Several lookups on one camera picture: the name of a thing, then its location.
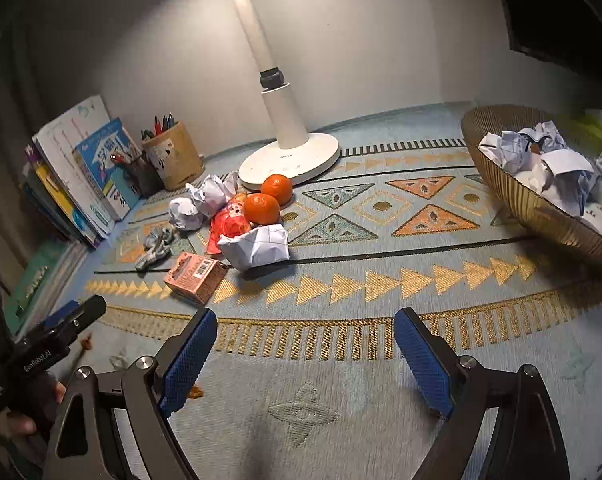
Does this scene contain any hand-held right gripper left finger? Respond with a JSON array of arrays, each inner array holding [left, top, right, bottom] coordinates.
[[43, 307, 219, 480]]

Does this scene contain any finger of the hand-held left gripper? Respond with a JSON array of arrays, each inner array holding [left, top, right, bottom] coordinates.
[[56, 295, 108, 337], [45, 301, 80, 330]]

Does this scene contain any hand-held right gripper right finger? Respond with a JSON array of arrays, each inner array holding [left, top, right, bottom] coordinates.
[[393, 307, 572, 480]]

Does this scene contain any small orange cardboard box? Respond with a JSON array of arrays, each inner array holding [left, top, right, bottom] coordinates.
[[163, 251, 228, 306]]

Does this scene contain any lined paper ball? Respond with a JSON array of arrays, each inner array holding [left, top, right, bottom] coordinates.
[[217, 223, 290, 272]]

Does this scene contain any red snack packet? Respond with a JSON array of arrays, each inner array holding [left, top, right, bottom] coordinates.
[[206, 192, 254, 256]]

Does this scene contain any orange fruit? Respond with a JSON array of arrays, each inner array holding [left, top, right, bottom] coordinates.
[[260, 173, 294, 207], [243, 192, 282, 226]]

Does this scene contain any amber ribbed glass bowl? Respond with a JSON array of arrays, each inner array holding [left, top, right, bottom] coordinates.
[[461, 105, 602, 273]]

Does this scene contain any person's left hand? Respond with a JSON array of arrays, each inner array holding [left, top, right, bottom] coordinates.
[[6, 412, 39, 437]]

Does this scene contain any green flat book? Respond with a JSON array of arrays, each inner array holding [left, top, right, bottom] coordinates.
[[3, 240, 89, 333]]

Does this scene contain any grey book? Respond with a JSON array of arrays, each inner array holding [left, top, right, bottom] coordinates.
[[23, 180, 89, 248]]

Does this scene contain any patterned woven table mat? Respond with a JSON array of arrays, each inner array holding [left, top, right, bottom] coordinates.
[[1, 100, 602, 480]]

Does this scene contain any small light blue booklet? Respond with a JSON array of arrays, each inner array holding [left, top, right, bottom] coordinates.
[[106, 175, 134, 221]]

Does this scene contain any yellow book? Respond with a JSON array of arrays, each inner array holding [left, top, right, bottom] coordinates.
[[33, 160, 99, 246]]

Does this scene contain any blue workbook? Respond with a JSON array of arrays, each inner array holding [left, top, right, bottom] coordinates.
[[72, 118, 142, 222]]

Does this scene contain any black mesh pen holder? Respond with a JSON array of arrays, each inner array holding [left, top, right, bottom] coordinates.
[[122, 152, 164, 198]]

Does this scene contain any stack of books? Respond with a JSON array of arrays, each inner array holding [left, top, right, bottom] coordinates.
[[33, 94, 116, 238]]

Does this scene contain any bamboo pen holder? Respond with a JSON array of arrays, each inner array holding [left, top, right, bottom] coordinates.
[[141, 121, 205, 191]]

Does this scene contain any bunch of pens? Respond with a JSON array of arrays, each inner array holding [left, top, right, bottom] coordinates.
[[141, 112, 176, 141]]

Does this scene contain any white desk lamp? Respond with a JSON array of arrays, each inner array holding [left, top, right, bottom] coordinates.
[[213, 0, 340, 195]]

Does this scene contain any light green plastic item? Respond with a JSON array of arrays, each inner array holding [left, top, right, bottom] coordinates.
[[573, 110, 602, 143]]

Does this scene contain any dark monitor screen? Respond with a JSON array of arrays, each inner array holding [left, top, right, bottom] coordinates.
[[491, 0, 602, 68]]

